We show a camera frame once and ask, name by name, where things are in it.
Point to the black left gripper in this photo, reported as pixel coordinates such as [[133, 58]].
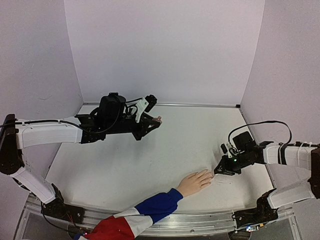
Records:
[[144, 130]]

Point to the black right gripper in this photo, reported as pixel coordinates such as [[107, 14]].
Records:
[[228, 165]]

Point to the red nail polish bottle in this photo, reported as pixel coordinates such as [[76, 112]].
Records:
[[158, 119]]

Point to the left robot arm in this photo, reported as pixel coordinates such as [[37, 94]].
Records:
[[24, 142]]

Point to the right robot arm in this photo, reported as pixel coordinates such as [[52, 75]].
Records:
[[294, 167]]

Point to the mannequin hand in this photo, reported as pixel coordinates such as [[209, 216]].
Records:
[[194, 183]]

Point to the red white blue sleeve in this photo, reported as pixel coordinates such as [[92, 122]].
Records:
[[129, 224]]

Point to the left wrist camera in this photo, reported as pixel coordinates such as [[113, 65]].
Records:
[[137, 107]]

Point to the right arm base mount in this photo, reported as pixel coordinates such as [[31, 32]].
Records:
[[261, 214]]

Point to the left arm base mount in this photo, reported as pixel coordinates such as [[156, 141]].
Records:
[[58, 209]]

